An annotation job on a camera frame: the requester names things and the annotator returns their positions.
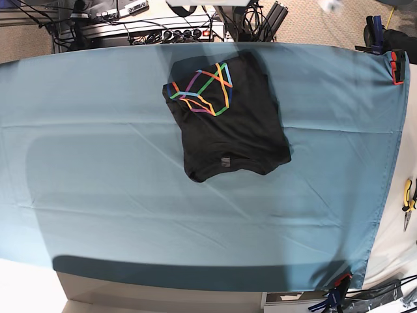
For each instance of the dark grey T-shirt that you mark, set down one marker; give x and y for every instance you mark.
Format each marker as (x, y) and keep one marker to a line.
(228, 119)

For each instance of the blue table cloth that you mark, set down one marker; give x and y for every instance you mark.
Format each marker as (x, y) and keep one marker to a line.
(93, 181)

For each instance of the white power strip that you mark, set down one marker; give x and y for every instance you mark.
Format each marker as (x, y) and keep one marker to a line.
(200, 27)

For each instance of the orange blue clamp bottom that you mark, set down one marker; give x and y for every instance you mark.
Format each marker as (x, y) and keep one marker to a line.
(335, 296)

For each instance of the blue black clamp top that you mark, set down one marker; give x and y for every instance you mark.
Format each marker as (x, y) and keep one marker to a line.
(374, 35)

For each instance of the orange black clamp top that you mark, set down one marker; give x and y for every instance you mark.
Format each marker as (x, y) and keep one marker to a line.
(398, 66)

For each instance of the yellow handled pliers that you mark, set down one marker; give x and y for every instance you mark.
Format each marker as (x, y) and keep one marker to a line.
(409, 203)

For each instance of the black bag with cords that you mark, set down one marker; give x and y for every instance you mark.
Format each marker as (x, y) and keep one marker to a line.
(382, 294)

